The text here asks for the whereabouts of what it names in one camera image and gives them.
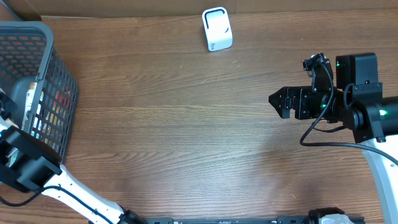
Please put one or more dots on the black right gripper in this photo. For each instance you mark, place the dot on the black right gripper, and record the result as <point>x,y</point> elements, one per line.
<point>301,94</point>

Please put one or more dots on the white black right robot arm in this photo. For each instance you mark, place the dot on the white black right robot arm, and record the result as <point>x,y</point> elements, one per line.
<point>352,94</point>

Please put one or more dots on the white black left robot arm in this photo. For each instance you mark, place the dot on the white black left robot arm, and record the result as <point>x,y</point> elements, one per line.
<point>30,165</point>

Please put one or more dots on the white black barcode scanner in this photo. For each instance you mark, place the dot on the white black barcode scanner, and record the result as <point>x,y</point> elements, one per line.
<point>217,29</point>

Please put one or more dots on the grey plastic shopping basket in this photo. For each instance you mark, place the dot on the grey plastic shopping basket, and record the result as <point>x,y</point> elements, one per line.
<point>37,80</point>

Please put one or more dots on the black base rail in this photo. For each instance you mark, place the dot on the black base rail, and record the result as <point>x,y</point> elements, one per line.
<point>329,215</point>

